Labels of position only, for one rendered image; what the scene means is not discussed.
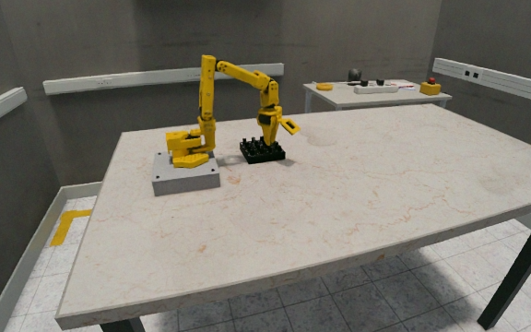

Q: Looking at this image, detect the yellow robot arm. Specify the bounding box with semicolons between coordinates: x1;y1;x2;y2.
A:
167;55;278;169

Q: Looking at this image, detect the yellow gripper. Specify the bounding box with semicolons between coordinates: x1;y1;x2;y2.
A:
256;106;301;146

